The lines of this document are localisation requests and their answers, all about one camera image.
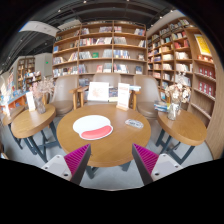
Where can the beige armchair left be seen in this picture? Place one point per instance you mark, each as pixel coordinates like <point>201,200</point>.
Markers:
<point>63,99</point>

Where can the round wooden centre table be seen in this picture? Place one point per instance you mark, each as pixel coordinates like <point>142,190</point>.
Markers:
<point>113,150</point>

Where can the white and red display board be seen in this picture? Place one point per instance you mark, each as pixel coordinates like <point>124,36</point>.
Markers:
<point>98,91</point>

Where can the wooden right wall bookshelf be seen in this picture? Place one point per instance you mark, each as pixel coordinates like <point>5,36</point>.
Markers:
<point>172,48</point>

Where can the beige armchair right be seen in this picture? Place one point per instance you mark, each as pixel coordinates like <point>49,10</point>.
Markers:
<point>149,93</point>

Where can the glass vase with white flowers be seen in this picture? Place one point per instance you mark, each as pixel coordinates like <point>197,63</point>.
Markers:
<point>178,94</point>

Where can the round wooden table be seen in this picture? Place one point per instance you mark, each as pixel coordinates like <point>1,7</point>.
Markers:
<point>113,150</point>
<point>186,128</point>
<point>28,123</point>

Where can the round wooden left table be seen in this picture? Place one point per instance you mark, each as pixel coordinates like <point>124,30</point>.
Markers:
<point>28,123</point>

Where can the white standing sign card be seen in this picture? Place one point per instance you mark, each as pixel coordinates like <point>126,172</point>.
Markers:
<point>123,96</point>

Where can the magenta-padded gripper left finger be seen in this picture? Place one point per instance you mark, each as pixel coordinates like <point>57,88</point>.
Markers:
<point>70,167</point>

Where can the glass vase with pink flowers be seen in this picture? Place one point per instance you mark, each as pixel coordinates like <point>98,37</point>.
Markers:
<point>39,90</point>

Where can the large wooden back bookshelf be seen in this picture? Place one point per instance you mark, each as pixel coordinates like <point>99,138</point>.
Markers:
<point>108,46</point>

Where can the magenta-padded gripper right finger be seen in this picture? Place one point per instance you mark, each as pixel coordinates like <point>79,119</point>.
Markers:
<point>152,166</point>

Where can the stack of books on chair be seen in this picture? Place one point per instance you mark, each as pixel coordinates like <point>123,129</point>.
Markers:
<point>161,106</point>

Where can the round wooden right table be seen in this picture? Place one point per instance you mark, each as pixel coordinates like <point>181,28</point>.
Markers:
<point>186,128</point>

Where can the small white sign left table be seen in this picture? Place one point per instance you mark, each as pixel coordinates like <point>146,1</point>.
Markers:
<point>30,101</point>

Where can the white and red mouse pad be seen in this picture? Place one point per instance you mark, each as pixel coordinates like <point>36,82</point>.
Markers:
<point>93,127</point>

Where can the distant wooden bookshelf left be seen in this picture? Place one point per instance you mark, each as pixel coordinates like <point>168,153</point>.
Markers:
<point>26,73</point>

